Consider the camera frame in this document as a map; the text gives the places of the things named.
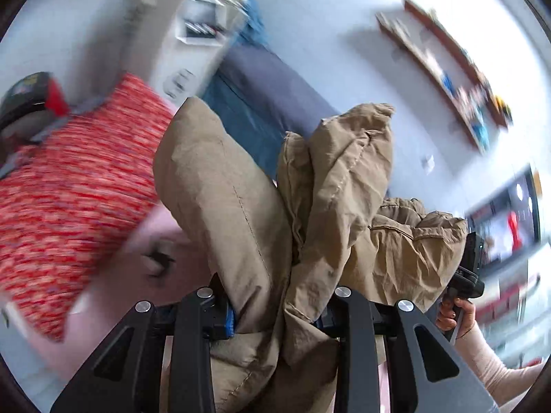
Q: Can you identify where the right forearm in cream sleeve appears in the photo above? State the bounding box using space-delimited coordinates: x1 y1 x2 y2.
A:
455 324 546 410

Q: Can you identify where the red floral folded cloth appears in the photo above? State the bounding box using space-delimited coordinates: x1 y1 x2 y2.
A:
1 74 173 342

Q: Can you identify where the pink polka dot bedsheet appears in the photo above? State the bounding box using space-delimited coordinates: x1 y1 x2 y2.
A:
1 204 210 412

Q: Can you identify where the wooden wall shelf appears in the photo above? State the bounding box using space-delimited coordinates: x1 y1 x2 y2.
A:
375 0 513 154

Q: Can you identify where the white medical device cabinet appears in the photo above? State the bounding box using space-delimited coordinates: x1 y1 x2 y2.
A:
123 0 248 106

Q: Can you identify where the person's right hand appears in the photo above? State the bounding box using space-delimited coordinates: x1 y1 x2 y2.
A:
436 296 476 338

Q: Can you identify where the tan hooded winter coat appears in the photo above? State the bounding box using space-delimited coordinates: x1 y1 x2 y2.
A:
153 98 468 412

